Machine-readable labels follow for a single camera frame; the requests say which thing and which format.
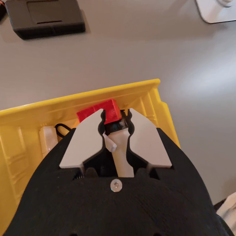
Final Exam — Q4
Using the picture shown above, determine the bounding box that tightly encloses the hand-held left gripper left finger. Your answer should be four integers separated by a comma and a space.
59, 108, 106, 172

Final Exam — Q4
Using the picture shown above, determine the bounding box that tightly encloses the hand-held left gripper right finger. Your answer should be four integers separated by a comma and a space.
127, 108, 173, 171

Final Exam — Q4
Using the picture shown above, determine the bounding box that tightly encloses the small white plastic part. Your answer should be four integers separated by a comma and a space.
39, 126, 58, 154

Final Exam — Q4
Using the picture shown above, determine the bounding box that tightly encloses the black ethernet cable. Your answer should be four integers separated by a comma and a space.
54, 109, 129, 153

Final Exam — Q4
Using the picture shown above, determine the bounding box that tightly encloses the red toy building block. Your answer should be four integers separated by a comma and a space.
76, 99, 122, 124

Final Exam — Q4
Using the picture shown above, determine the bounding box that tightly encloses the yellow plastic bin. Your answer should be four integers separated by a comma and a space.
0, 78, 181, 231

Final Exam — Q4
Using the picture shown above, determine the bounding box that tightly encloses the grey desk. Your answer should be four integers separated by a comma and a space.
0, 0, 236, 203

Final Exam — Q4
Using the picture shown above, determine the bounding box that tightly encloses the black rectangular case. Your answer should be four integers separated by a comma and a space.
5, 0, 86, 40

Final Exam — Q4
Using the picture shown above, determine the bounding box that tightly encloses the white stand base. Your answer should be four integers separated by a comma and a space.
195, 0, 236, 24

